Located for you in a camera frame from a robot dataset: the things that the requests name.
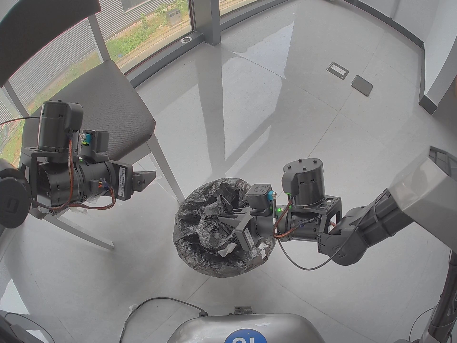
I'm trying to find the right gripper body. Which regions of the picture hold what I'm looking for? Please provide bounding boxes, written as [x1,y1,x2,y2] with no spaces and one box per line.
[234,215,288,253]

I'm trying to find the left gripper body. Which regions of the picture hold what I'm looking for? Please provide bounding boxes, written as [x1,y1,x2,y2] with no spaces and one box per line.
[77,157,134,202]

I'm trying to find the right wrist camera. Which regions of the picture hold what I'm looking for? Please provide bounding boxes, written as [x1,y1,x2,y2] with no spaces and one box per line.
[246,183,277,216]

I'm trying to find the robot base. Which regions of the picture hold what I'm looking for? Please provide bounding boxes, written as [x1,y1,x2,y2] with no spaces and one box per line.
[171,306,325,343]

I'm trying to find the black plastic bag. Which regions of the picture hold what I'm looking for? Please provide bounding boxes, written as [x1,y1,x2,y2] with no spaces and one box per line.
[173,178,276,278]

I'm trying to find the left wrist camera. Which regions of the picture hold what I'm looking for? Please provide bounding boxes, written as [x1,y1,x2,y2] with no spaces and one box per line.
[79,130,110,161]

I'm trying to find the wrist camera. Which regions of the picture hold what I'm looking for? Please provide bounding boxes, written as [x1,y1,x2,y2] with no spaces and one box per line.
[79,130,110,161]
[246,183,277,216]

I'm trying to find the black plastic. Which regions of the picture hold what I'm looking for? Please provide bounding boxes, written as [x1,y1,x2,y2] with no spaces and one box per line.
[204,192,234,216]

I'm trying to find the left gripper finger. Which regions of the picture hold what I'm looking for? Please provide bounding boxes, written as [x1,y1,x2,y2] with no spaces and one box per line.
[133,174,156,194]
[132,170,157,184]

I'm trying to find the dark grey white-legged chair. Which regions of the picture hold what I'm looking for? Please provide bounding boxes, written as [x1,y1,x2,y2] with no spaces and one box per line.
[0,0,186,251]

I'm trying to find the black cable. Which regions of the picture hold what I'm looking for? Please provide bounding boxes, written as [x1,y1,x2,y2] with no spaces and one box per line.
[119,297,208,343]
[278,240,341,272]

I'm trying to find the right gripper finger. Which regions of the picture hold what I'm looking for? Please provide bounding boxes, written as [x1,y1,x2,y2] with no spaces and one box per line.
[218,209,251,230]

